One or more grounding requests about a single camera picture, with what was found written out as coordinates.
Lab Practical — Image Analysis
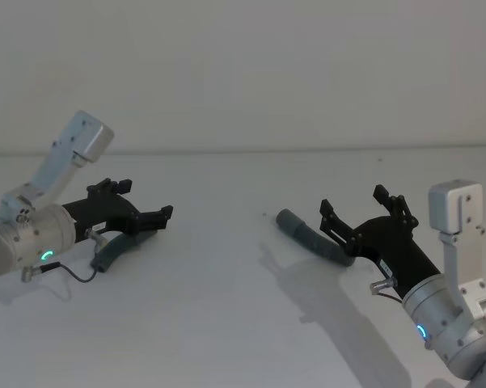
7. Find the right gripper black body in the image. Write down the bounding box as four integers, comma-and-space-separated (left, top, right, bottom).
347, 216, 444, 299

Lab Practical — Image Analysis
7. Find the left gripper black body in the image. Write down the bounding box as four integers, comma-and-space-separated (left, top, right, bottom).
60, 188, 142, 244

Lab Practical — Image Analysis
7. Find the curved grey ribbed tube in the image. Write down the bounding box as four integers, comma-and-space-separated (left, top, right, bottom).
275, 208, 355, 268
89, 230, 155, 274

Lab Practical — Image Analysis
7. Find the white table cloth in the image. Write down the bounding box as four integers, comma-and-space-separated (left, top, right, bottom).
0, 150, 486, 388

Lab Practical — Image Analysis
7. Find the thin dark right gripper cable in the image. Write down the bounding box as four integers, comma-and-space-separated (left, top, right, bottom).
370, 277, 406, 303

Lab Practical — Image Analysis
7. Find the thin dark gripper cable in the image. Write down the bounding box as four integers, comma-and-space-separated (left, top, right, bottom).
370, 277, 406, 303
20, 228, 108, 284

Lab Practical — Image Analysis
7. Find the thin dark left gripper cable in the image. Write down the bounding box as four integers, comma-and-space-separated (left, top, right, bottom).
20, 228, 108, 284

